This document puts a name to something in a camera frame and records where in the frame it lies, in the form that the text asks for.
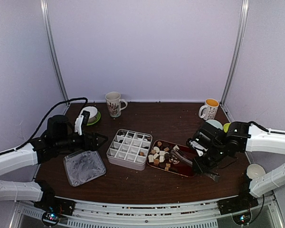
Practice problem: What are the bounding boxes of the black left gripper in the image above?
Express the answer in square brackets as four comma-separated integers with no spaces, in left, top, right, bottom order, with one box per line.
[55,130,108,152]

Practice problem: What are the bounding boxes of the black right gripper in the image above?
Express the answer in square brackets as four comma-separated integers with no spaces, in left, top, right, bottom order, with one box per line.
[192,144,228,175]

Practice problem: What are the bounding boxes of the bunny print tin lid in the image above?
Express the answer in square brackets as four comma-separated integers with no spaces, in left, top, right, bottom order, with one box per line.
[63,151,106,187]

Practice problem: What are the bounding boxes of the metal serving tongs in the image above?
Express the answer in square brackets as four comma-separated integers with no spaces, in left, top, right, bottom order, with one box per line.
[170,150,220,182]

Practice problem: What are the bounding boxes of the white divided tin box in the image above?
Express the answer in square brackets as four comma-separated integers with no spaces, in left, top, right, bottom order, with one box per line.
[106,129,152,171]

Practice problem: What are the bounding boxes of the red chocolate tray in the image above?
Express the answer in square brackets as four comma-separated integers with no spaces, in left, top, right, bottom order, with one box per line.
[146,140,198,178]

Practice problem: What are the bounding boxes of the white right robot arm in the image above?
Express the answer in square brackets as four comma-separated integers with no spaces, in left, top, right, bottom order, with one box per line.
[186,121,285,210]

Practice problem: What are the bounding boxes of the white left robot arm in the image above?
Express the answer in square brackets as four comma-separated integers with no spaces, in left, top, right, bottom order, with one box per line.
[0,114,108,211]

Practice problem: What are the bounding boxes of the white bowl green rim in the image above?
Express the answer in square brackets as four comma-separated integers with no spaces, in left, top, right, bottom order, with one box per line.
[81,106,98,123]

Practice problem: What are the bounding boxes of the beige floral mug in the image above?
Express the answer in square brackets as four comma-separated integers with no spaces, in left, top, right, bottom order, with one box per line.
[105,92,128,118]

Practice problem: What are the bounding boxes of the light blue bowl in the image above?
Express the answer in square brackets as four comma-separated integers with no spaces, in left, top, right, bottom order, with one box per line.
[206,119,223,130]

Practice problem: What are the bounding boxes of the lime green bowl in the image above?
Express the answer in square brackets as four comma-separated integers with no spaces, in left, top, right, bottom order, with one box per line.
[223,123,231,133]

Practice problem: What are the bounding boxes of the dark bowl white inside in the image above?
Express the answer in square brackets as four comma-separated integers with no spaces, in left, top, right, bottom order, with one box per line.
[245,163,266,180]

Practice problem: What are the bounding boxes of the white mug yellow inside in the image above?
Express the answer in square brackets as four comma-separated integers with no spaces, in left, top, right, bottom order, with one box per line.
[199,98,219,121]

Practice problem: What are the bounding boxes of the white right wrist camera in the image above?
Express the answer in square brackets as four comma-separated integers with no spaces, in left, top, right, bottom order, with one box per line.
[189,141,208,157]

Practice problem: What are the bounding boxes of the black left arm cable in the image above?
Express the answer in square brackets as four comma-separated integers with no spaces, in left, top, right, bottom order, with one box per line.
[14,97,89,152]

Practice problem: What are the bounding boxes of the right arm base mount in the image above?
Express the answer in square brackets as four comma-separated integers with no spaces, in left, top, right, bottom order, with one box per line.
[218,197,258,226]

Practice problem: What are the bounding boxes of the metal front rail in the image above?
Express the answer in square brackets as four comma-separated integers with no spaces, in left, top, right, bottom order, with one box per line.
[15,198,283,228]

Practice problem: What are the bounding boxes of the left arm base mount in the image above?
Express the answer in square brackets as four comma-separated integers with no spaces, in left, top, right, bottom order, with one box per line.
[34,197,76,228]

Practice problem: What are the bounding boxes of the left aluminium frame post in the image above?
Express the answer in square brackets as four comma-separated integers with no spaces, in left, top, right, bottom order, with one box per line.
[39,0,70,106]

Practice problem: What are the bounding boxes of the aluminium frame post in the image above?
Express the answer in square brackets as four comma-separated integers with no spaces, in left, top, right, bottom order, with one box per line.
[220,0,249,107]
[39,0,70,106]

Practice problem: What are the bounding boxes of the right aluminium frame post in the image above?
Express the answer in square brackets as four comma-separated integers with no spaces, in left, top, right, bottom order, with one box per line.
[220,0,249,107]

